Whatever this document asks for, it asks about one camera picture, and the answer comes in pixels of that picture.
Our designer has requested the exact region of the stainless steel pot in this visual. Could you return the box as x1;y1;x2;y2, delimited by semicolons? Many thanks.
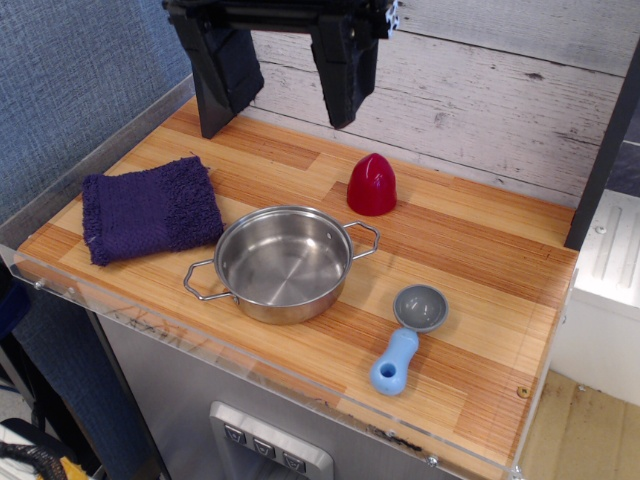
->
183;205;381;325

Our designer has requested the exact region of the stainless steel cabinet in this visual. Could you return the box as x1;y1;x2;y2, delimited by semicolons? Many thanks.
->
99;316;449;479

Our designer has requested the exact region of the right dark upright post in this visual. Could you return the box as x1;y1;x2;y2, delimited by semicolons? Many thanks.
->
564;49;639;251

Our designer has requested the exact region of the white ribbed appliance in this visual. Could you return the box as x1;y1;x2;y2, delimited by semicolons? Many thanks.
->
551;190;639;405

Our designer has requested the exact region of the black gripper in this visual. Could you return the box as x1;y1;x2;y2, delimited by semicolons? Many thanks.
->
162;1;400;129

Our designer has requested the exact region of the blue grey plastic spoon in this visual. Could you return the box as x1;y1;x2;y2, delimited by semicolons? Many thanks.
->
369;284;449;396

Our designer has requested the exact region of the silver button panel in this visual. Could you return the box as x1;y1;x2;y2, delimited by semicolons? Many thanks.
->
209;401;334;479

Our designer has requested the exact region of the clear acrylic edge guard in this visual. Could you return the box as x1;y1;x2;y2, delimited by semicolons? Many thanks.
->
0;242;526;480

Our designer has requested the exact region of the red dome-shaped object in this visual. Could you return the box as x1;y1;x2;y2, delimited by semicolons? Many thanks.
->
347;153;397;216

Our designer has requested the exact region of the yellow black bag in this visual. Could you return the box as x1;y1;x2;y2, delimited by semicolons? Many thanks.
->
1;442;89;480

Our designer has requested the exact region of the purple folded cloth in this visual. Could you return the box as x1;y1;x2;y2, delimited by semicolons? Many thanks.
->
82;156;224;266

